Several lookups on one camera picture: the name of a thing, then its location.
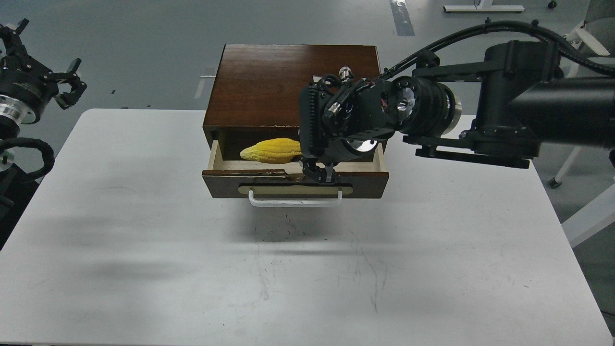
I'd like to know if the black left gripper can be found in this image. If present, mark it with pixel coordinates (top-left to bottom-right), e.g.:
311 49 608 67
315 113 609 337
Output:
1 19 87 124

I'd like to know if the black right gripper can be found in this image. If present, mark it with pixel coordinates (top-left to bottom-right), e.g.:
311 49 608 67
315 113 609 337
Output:
301 77 409 184

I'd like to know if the yellow toy corn cob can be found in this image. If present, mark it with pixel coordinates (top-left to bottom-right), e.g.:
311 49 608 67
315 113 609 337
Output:
240 138 302 164

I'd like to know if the wooden drawer with white handle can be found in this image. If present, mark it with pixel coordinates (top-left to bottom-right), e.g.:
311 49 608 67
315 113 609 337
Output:
202 140 389 207

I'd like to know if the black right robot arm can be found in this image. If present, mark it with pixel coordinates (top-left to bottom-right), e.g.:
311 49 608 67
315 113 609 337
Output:
299 20 614 185

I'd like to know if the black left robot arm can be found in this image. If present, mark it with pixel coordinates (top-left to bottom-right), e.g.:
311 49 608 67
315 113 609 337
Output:
0 18 86 246

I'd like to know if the dark brown wooden cabinet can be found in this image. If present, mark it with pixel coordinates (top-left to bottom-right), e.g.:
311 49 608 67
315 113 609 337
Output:
203 44 380 160

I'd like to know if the grey floor tape strip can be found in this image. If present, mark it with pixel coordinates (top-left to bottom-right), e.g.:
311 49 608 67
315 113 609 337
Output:
389 0 415 37

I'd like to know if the white table base bar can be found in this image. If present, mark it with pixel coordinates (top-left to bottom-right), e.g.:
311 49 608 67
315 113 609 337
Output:
443 0 525 13

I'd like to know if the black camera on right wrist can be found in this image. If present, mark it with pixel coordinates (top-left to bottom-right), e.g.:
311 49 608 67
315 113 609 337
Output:
299 66 354 162

